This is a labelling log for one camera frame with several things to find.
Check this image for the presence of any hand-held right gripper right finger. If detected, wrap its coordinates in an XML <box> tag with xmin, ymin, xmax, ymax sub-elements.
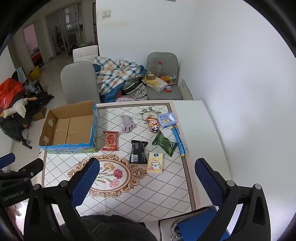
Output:
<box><xmin>195</xmin><ymin>158</ymin><xmax>271</xmax><ymax>241</ymax></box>

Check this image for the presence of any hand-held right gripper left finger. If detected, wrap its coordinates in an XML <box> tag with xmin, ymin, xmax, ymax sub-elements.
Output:
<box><xmin>24</xmin><ymin>158</ymin><xmax>100</xmax><ymax>241</ymax></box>

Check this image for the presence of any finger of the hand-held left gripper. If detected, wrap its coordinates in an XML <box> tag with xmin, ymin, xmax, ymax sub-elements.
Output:
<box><xmin>0</xmin><ymin>158</ymin><xmax>44</xmax><ymax>183</ymax></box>
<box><xmin>0</xmin><ymin>153</ymin><xmax>16</xmax><ymax>171</ymax></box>

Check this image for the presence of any red wet wipe packet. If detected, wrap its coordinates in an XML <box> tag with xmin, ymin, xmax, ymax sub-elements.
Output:
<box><xmin>102</xmin><ymin>130</ymin><xmax>120</xmax><ymax>151</ymax></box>

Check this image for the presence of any long blue packet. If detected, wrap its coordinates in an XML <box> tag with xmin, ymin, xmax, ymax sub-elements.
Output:
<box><xmin>171</xmin><ymin>126</ymin><xmax>189</xmax><ymax>157</ymax></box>

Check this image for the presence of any yellow tissue pack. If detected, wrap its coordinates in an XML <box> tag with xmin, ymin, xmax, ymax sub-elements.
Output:
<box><xmin>147</xmin><ymin>152</ymin><xmax>164</xmax><ymax>174</ymax></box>

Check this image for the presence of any green packet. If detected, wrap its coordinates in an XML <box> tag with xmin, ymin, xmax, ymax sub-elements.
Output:
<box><xmin>151</xmin><ymin>132</ymin><xmax>178</xmax><ymax>157</ymax></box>

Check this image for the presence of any black packet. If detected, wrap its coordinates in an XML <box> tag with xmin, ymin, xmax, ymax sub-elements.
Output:
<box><xmin>128</xmin><ymin>140</ymin><xmax>148</xmax><ymax>164</ymax></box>

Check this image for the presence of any purple sock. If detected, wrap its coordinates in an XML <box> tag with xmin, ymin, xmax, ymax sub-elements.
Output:
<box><xmin>120</xmin><ymin>114</ymin><xmax>137</xmax><ymax>133</ymax></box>

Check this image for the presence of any blue dog tissue pack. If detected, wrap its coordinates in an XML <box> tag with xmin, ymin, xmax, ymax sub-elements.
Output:
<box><xmin>158</xmin><ymin>112</ymin><xmax>178</xmax><ymax>128</ymax></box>

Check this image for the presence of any orange panda snack packet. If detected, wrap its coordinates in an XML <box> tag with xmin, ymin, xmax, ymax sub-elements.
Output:
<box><xmin>146</xmin><ymin>116</ymin><xmax>161</xmax><ymax>133</ymax></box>

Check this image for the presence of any black folding stroller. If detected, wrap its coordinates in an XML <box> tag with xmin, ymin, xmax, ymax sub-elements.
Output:
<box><xmin>0</xmin><ymin>91</ymin><xmax>55</xmax><ymax>149</ymax></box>

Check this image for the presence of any white goose plush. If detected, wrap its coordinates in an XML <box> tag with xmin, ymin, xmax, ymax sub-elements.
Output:
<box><xmin>0</xmin><ymin>97</ymin><xmax>37</xmax><ymax>118</ymax></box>

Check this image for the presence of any small brown cardboard box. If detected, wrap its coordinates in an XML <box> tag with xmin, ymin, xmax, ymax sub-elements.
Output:
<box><xmin>32</xmin><ymin>105</ymin><xmax>48</xmax><ymax>121</ymax></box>

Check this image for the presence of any dark fleece clothing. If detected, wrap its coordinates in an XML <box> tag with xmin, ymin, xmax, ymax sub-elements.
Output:
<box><xmin>59</xmin><ymin>214</ymin><xmax>158</xmax><ymax>241</ymax></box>

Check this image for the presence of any red plastic bag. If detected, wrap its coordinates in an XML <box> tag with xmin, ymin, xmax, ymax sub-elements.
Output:
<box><xmin>0</xmin><ymin>78</ymin><xmax>25</xmax><ymax>109</ymax></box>

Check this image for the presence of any blue cloth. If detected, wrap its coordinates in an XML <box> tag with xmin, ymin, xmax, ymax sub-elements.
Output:
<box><xmin>99</xmin><ymin>87</ymin><xmax>124</xmax><ymax>103</ymax></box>

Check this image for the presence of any yellow bag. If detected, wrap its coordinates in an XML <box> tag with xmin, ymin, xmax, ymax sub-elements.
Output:
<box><xmin>28</xmin><ymin>66</ymin><xmax>41</xmax><ymax>81</ymax></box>

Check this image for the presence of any pink cloth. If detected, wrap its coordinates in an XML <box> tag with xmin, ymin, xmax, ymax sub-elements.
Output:
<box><xmin>115</xmin><ymin>96</ymin><xmax>148</xmax><ymax>103</ymax></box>

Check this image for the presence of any white board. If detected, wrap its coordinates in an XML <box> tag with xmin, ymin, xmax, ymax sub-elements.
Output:
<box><xmin>179</xmin><ymin>79</ymin><xmax>194</xmax><ymax>101</ymax></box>

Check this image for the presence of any beige dining chair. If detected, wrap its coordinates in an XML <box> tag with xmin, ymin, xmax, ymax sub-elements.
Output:
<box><xmin>60</xmin><ymin>61</ymin><xmax>101</xmax><ymax>105</ymax></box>

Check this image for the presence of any striped dark cloth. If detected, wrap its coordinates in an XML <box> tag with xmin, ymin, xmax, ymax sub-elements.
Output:
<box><xmin>122</xmin><ymin>79</ymin><xmax>147</xmax><ymax>99</ymax></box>

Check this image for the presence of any yellow white box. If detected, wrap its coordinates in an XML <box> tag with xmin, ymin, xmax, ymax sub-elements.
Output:
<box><xmin>142</xmin><ymin>77</ymin><xmax>167</xmax><ymax>93</ymax></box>

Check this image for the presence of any plaid blanket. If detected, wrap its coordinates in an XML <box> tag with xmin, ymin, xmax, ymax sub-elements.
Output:
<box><xmin>93</xmin><ymin>56</ymin><xmax>145</xmax><ymax>95</ymax></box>

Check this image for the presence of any white chair back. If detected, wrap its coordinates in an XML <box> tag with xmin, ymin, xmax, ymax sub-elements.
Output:
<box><xmin>73</xmin><ymin>45</ymin><xmax>99</xmax><ymax>63</ymax></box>

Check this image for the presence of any grey padded chair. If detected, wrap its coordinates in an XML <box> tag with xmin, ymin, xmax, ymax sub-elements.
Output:
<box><xmin>146</xmin><ymin>52</ymin><xmax>184</xmax><ymax>101</ymax></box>

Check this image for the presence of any glass sliding door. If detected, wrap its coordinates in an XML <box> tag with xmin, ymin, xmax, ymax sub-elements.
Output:
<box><xmin>45</xmin><ymin>5</ymin><xmax>84</xmax><ymax>58</ymax></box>

